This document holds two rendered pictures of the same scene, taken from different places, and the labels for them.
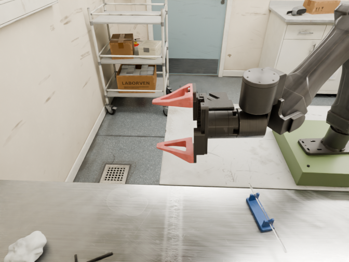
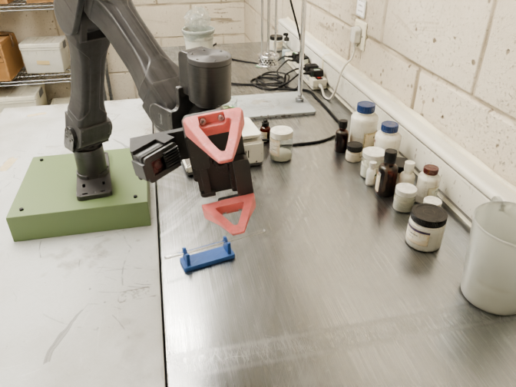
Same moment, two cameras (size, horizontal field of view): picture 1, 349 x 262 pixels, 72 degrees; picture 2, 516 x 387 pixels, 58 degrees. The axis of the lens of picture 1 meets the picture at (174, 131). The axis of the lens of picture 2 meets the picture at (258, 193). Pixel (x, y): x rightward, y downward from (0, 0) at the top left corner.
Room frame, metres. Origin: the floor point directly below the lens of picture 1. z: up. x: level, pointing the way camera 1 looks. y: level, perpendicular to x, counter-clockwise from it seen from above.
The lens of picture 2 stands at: (0.45, 0.45, 1.47)
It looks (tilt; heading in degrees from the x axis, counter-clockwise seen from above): 32 degrees down; 255
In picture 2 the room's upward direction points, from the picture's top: straight up
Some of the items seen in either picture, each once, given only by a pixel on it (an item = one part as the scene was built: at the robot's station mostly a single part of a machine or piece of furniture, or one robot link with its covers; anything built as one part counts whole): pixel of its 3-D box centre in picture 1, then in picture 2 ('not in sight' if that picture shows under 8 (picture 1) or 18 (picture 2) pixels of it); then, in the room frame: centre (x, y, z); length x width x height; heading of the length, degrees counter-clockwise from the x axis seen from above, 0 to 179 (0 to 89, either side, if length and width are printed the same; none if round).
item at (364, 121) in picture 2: not in sight; (363, 127); (-0.12, -0.59, 0.96); 0.07 x 0.07 x 0.13
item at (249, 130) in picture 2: not in sight; (233, 129); (0.24, -0.63, 0.98); 0.12 x 0.12 x 0.01; 3
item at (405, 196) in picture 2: not in sight; (404, 197); (-0.08, -0.30, 0.93); 0.05 x 0.05 x 0.05
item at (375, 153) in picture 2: not in sight; (372, 163); (-0.08, -0.45, 0.93); 0.06 x 0.06 x 0.07
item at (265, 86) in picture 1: (269, 101); (197, 90); (0.37, -0.17, 1.25); 0.12 x 0.09 x 0.12; 120
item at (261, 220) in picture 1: (260, 210); (206, 253); (0.37, -0.23, 0.92); 0.10 x 0.03 x 0.04; 10
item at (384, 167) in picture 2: not in sight; (387, 172); (-0.07, -0.36, 0.95); 0.04 x 0.04 x 0.11
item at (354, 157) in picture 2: not in sight; (354, 151); (-0.07, -0.54, 0.92); 0.04 x 0.04 x 0.04
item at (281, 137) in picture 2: not in sight; (281, 143); (0.11, -0.60, 0.94); 0.06 x 0.06 x 0.08
